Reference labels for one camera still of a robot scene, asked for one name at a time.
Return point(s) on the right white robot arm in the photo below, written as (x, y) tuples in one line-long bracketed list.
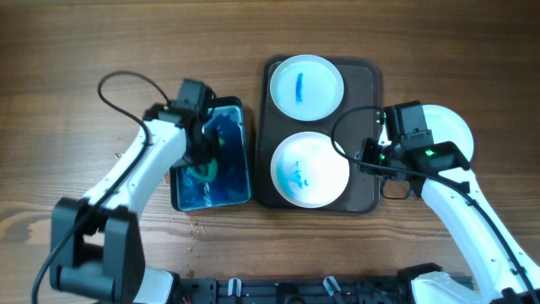
[(440, 174)]

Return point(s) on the white plate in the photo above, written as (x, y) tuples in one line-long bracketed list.
[(453, 140), (306, 88), (308, 171)]

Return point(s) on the dark brown serving tray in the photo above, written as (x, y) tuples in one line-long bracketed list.
[(352, 122)]

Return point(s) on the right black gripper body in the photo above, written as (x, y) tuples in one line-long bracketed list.
[(371, 151)]

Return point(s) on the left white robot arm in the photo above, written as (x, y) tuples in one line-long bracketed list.
[(96, 247)]

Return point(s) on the green scrubbing sponge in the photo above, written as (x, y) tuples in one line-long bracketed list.
[(209, 171)]

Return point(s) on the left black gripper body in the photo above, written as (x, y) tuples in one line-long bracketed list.
[(207, 149)]

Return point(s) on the black tub of blue water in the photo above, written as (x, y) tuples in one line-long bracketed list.
[(233, 183)]

